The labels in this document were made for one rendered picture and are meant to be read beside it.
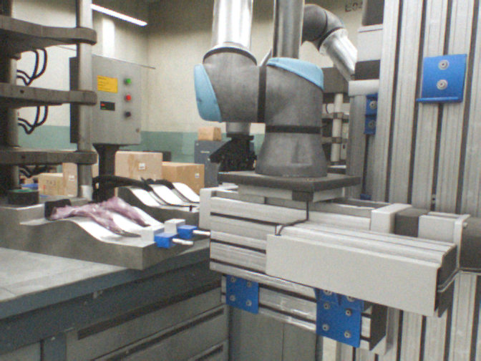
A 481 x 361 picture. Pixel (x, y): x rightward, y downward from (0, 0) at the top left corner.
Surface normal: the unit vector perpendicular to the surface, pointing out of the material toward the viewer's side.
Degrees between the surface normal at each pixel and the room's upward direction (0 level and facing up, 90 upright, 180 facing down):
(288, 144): 72
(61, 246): 90
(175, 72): 90
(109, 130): 90
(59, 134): 90
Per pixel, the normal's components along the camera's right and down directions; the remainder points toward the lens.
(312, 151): 0.49, -0.20
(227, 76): -0.03, -0.29
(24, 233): -0.36, 0.08
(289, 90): -0.06, 0.06
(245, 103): -0.05, 0.47
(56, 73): 0.83, 0.08
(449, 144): -0.60, 0.06
